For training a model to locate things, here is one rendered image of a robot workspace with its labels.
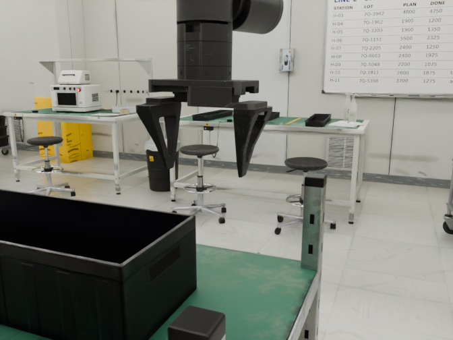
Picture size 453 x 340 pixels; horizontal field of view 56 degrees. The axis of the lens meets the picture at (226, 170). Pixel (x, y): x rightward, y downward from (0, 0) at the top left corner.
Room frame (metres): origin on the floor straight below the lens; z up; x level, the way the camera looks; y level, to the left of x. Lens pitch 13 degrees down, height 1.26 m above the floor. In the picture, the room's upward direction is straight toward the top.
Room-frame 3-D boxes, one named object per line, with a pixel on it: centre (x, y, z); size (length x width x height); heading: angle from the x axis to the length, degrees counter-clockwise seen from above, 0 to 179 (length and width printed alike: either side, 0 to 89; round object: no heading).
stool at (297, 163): (3.28, -0.63, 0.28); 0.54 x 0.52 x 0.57; 1
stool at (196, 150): (3.54, 0.23, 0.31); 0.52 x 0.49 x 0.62; 68
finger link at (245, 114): (0.45, 0.00, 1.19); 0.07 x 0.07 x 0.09; 68
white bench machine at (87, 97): (4.88, 1.70, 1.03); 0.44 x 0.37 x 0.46; 74
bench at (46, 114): (4.85, 1.66, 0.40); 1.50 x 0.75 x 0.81; 68
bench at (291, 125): (4.03, -0.38, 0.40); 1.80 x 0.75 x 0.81; 68
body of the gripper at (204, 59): (0.46, 0.02, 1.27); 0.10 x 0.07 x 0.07; 68
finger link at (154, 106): (0.47, 0.05, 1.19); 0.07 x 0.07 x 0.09; 68
